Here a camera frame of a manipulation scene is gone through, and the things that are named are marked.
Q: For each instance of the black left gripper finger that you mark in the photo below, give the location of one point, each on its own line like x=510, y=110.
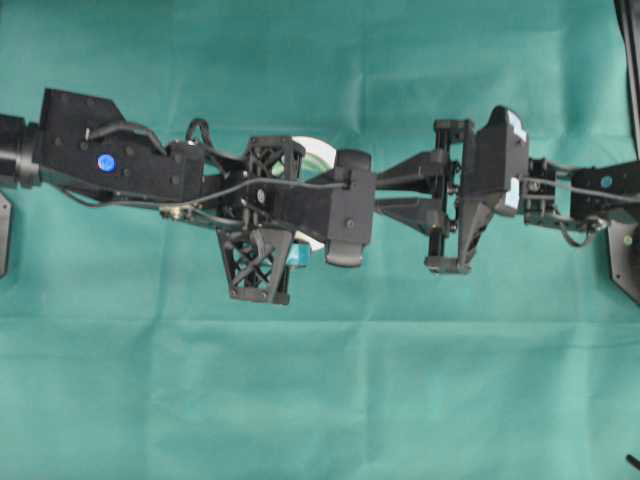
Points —
x=299, y=254

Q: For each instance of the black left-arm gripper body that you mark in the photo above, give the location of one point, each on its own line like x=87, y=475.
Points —
x=254, y=252

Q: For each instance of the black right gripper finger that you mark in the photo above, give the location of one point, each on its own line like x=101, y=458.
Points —
x=422, y=215
x=423, y=171

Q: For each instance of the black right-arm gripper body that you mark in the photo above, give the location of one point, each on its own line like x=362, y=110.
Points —
x=454, y=233

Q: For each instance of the white duct tape roll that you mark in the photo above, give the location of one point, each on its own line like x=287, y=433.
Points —
x=319, y=157

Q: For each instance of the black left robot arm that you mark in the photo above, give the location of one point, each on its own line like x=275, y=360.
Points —
x=85, y=148

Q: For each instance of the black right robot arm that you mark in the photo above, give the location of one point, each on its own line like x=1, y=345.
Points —
x=572, y=199

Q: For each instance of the green table cloth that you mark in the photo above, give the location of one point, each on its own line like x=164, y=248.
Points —
x=122, y=354

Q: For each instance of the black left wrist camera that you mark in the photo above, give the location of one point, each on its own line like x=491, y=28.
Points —
x=335, y=208

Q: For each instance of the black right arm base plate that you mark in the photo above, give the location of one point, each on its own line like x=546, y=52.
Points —
x=623, y=256

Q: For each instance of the black frame bar top right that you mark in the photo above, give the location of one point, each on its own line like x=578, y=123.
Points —
x=627, y=13

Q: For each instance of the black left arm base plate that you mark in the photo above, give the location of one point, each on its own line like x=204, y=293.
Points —
x=5, y=233

